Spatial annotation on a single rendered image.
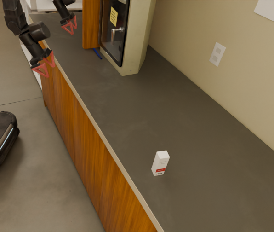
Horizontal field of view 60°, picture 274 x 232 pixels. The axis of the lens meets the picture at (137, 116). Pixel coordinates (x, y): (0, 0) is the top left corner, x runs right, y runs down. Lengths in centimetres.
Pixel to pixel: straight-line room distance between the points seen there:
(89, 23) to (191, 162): 105
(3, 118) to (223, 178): 177
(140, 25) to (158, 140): 61
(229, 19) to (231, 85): 34
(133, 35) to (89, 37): 42
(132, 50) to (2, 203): 139
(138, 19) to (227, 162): 81
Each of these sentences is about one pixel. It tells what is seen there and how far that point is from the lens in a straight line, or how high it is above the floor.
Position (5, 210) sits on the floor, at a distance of 200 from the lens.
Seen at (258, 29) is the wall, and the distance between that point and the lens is 128.
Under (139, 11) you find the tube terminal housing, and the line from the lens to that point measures 130.
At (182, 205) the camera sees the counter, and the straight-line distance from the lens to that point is 92.
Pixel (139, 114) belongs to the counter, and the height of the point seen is 94.
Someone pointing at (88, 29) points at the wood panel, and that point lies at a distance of 164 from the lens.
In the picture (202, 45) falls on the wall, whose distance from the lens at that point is 150.
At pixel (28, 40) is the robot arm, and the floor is 120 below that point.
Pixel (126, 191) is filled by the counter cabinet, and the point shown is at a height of 77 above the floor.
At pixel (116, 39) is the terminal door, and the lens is 140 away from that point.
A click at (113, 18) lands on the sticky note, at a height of 123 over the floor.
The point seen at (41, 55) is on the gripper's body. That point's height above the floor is 114.
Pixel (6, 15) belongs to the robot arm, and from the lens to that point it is 116.
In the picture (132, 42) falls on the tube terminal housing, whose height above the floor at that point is 115.
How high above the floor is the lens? 171
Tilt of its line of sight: 41 degrees down
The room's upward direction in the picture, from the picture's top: 11 degrees clockwise
